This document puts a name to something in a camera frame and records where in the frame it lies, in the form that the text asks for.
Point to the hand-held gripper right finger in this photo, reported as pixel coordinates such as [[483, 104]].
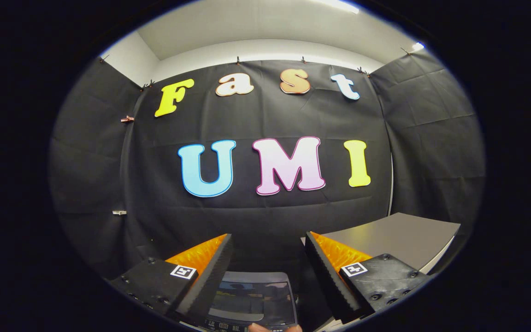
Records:
[[323, 276]]

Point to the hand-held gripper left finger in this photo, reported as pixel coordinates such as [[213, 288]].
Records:
[[212, 279]]

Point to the black backdrop cloth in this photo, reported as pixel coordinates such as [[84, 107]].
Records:
[[270, 216]]

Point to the grey cabinet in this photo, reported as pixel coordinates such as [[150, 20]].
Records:
[[399, 235]]

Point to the silver clip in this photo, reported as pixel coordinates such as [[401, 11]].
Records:
[[119, 212]]

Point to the copper clip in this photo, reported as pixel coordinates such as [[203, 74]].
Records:
[[127, 119]]

